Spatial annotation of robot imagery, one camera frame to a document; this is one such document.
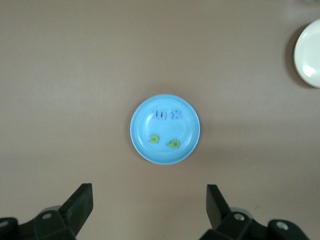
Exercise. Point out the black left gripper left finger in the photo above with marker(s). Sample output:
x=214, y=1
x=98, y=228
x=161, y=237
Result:
x=82, y=202

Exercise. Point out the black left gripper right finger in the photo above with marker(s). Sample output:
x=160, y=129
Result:
x=216, y=207

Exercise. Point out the green foam letter b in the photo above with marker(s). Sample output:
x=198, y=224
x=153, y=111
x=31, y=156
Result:
x=178, y=146

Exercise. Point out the green foam letter u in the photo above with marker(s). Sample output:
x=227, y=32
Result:
x=157, y=139

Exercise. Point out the blue foam letter x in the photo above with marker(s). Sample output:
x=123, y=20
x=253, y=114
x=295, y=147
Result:
x=176, y=115

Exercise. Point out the blue foam letter E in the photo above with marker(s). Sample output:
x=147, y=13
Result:
x=159, y=118

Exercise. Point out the blue plate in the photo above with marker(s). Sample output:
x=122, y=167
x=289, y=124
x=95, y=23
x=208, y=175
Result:
x=165, y=128

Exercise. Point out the brown table cover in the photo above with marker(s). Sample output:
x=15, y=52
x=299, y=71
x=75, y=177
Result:
x=75, y=75

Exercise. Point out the cream plate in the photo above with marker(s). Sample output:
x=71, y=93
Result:
x=310, y=55

